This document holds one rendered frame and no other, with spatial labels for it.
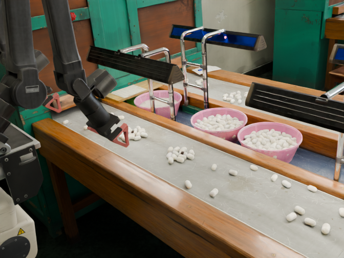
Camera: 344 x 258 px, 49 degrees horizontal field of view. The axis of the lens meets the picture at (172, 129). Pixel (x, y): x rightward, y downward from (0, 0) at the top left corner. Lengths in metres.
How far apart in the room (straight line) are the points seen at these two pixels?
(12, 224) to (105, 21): 1.30
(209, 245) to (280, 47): 3.39
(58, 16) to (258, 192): 0.84
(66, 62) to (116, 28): 1.26
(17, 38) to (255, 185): 0.90
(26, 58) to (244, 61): 3.74
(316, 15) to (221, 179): 2.90
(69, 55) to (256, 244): 0.71
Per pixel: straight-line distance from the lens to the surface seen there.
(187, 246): 1.28
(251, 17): 4.51
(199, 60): 2.73
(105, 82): 1.08
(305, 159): 1.68
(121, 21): 2.26
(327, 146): 1.69
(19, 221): 1.27
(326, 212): 1.29
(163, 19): 2.46
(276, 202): 1.31
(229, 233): 1.14
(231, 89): 2.25
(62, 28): 0.99
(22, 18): 0.95
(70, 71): 1.01
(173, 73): 1.46
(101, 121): 1.10
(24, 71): 0.94
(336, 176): 1.40
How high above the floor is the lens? 1.52
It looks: 26 degrees down
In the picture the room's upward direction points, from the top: 5 degrees counter-clockwise
